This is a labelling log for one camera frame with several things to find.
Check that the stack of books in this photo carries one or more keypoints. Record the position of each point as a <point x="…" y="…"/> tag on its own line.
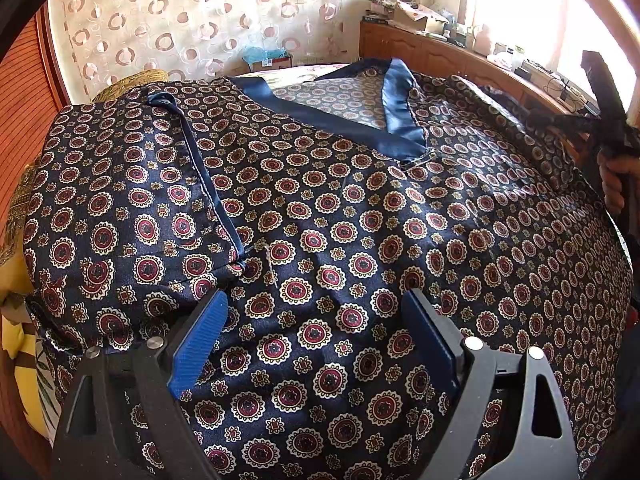
<point x="380" y="10"/>

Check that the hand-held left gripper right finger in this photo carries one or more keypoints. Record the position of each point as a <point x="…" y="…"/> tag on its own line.
<point x="430" y="340"/>

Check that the wooden wardrobe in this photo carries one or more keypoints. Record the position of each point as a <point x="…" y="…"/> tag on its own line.
<point x="30" y="125"/>

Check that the small box with blue bag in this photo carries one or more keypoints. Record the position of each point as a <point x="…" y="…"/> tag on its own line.
<point x="267" y="60"/>

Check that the person's right hand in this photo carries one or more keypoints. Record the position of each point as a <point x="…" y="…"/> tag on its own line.
<point x="612" y="182"/>

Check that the leaf-print bed sheet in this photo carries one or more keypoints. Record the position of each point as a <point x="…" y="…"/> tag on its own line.
<point x="47" y="390"/>

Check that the circle-patterned sheer curtain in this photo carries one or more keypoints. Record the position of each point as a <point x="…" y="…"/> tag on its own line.
<point x="200" y="20"/>

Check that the bright window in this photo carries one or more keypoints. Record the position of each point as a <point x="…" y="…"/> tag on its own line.
<point x="520" y="5"/>

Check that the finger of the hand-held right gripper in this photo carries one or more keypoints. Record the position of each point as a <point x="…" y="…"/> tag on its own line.
<point x="602" y="85"/>

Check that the navy medallion-print garment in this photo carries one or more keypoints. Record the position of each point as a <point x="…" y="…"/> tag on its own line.
<point x="325" y="210"/>

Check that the open cardboard box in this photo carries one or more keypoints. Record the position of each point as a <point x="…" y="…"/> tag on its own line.
<point x="420" y="17"/>

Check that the white electronic devices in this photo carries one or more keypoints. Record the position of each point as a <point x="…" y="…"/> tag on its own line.
<point x="542" y="72"/>

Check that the olive patterned cloth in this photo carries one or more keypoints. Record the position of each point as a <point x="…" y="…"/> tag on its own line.
<point x="130" y="80"/>

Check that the yellow pillow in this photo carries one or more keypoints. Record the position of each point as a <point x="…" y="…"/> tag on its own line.
<point x="17" y="305"/>

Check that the long wooden cabinet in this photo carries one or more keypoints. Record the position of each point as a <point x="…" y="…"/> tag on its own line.
<point x="440" y="55"/>

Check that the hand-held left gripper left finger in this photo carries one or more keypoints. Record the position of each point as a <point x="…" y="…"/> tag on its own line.
<point x="197" y="340"/>

